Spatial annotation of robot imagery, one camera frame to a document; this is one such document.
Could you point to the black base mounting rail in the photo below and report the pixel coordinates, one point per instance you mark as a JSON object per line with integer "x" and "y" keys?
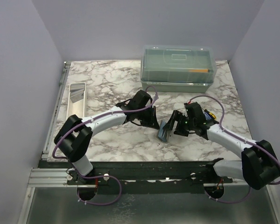
{"x": 111, "y": 178}

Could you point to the clear lidded storage box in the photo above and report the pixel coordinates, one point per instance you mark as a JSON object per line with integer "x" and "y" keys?
{"x": 177, "y": 68}

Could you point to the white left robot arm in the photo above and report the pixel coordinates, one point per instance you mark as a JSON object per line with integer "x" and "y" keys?
{"x": 74, "y": 137}

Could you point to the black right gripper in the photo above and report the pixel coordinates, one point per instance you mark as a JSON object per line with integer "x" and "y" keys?
{"x": 177, "y": 115}

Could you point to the white plastic card tray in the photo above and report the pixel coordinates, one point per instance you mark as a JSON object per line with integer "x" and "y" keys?
{"x": 78, "y": 108}

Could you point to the grey leather card holder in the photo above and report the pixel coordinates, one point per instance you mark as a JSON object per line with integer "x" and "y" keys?
{"x": 163, "y": 134}

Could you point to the yellow blue tool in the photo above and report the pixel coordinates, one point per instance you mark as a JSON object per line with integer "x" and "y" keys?
{"x": 209, "y": 115}

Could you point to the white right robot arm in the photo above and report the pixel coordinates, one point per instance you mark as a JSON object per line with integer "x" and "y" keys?
{"x": 258, "y": 163}

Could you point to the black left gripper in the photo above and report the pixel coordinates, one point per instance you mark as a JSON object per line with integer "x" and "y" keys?
{"x": 152, "y": 122}

